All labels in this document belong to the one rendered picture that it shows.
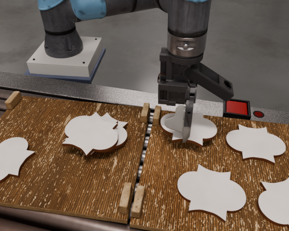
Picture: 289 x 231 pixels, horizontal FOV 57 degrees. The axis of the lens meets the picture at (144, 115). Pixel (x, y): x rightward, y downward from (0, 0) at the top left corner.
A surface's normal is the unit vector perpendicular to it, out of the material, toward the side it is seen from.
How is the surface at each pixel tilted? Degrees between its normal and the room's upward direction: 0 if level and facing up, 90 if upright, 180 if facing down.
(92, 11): 108
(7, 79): 0
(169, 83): 2
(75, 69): 90
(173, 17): 91
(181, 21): 91
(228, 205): 0
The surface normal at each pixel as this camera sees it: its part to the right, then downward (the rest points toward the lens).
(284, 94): 0.00, -0.76
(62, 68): -0.11, 0.65
